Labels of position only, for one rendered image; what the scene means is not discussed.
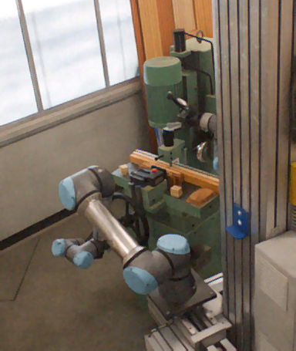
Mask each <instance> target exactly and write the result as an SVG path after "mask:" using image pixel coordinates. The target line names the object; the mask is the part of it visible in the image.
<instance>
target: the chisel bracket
mask: <svg viewBox="0 0 296 351"><path fill-rule="evenodd" d="M173 142H174V145H173V146H172V147H165V146H164V145H162V146H160V147H158V154H159V156H161V155H163V157H161V158H159V160H161V161H162V162H165V163H168V164H169V163H171V162H172V161H174V160H176V158H178V157H180V156H182V155H184V151H182V147H183V146H186V145H185V141H184V140H179V139H176V138H175V139H173Z"/></svg>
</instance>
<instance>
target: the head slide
mask: <svg viewBox="0 0 296 351"><path fill-rule="evenodd" d="M181 68H182V80H183V100H184V101H186V103H187V104H189V105H191V106H193V107H194V109H195V110H196V111H197V112H198V98H197V72H195V71H190V70H185V69H183V66H181ZM195 126H196V124H195ZM195 126H193V127H191V128H190V129H186V130H184V131H174V139H175V138H176V139H179V140H184V141H185V145H186V149H187V150H186V153H187V154H194V153H195V152H197V149H195V150H193V149H194V148H195V147H196V146H197V145H199V143H200V133H199V132H197V131H196V130H195Z"/></svg>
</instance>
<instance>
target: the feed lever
mask: <svg viewBox="0 0 296 351"><path fill-rule="evenodd" d="M166 98H167V99H169V100H172V101H174V103H175V104H176V105H177V106H178V107H180V108H182V106H181V104H180V103H179V101H177V100H176V99H174V98H173V94H172V93H167V94H166ZM201 136H202V138H206V139H208V140H211V139H213V138H214V133H211V132H209V131H207V132H205V130H201Z"/></svg>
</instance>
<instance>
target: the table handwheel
mask: <svg viewBox="0 0 296 351"><path fill-rule="evenodd" d="M115 199H121V200H124V201H126V213H125V214H124V215H122V217H121V218H117V219H118V221H119V222H120V223H121V224H123V226H124V227H129V226H130V227H131V229H132V230H133V231H134V232H135V233H136V234H137V236H138V237H139V238H140V241H137V243H138V244H139V245H140V246H144V245H146V244H147V242H148V241H149V238H150V225H149V222H148V220H147V217H146V214H144V213H146V212H147V211H144V210H142V209H141V207H140V206H139V205H138V203H137V202H136V201H135V200H133V199H132V198H131V197H129V196H127V195H125V194H114V195H113V201H114V200H115ZM113 201H112V203H113ZM129 205H130V206H131V207H132V208H134V209H135V210H136V211H133V212H132V213H129ZM137 218H140V219H141V221H142V223H143V232H144V233H143V237H142V236H141V234H140V233H139V232H138V231H137V230H136V227H135V226H134V225H133V224H134V223H135V220H136V219H137Z"/></svg>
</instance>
